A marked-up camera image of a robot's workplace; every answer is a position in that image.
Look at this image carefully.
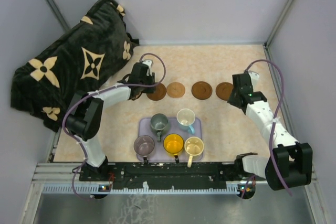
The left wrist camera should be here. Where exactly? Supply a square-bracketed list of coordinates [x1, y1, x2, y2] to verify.
[142, 60, 153, 76]

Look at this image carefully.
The white mug blue handle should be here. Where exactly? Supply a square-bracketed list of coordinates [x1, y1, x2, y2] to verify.
[176, 109, 196, 134]

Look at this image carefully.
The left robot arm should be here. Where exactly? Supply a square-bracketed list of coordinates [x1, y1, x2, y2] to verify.
[62, 60, 155, 180]

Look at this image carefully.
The lavender plastic tray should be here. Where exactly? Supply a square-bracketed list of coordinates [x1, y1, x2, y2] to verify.
[136, 116, 205, 162]

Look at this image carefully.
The dark wooden coaster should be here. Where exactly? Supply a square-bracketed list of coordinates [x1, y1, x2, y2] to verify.
[192, 81, 213, 100]
[216, 82, 234, 101]
[146, 83, 166, 101]

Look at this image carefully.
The purple glass mug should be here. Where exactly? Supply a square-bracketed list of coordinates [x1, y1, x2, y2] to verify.
[133, 135, 155, 164]

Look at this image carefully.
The aluminium frame rail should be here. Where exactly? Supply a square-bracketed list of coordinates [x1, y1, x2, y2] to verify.
[31, 161, 318, 196]

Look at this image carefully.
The woven rattan coaster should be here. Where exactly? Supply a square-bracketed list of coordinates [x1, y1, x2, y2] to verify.
[166, 82, 185, 98]

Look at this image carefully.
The black floral plush blanket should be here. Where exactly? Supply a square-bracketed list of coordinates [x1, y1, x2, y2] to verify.
[10, 0, 139, 131]

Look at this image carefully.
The cream mug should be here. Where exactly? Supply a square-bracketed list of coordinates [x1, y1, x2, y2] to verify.
[184, 136, 204, 168]

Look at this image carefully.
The grey green mug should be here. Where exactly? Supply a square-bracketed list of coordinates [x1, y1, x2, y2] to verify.
[150, 113, 171, 142]

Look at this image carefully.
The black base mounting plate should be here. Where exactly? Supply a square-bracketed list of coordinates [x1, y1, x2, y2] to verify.
[79, 162, 252, 190]

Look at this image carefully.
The yellow glass mug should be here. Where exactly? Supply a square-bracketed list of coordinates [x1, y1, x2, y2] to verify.
[163, 133, 184, 164]

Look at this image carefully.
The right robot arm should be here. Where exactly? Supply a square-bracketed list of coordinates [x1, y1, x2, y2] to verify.
[228, 72, 313, 190]

